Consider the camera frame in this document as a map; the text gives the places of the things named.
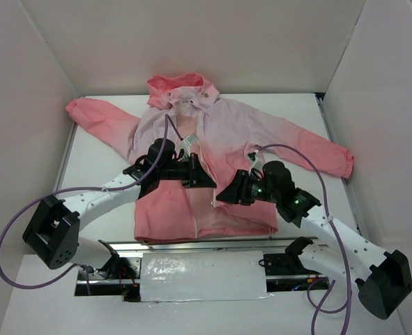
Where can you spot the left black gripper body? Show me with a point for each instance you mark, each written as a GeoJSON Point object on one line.
{"type": "Point", "coordinates": [193, 171]}

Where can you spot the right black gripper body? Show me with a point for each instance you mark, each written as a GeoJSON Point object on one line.
{"type": "Point", "coordinates": [242, 187]}

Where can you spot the pink hooded zip jacket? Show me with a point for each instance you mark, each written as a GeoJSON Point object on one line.
{"type": "Point", "coordinates": [227, 131]}

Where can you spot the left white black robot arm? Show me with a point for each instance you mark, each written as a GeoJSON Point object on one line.
{"type": "Point", "coordinates": [53, 232]}

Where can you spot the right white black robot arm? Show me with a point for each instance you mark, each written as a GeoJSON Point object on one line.
{"type": "Point", "coordinates": [383, 279]}

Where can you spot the white foil-edged panel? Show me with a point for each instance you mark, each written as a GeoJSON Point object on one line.
{"type": "Point", "coordinates": [202, 276]}

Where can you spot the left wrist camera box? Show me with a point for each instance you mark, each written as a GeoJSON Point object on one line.
{"type": "Point", "coordinates": [189, 140]}

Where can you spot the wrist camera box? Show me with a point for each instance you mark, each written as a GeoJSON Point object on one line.
{"type": "Point", "coordinates": [189, 140]}
{"type": "Point", "coordinates": [256, 161]}

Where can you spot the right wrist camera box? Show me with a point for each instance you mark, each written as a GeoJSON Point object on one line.
{"type": "Point", "coordinates": [256, 161]}

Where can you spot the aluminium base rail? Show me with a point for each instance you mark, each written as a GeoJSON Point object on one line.
{"type": "Point", "coordinates": [205, 245]}

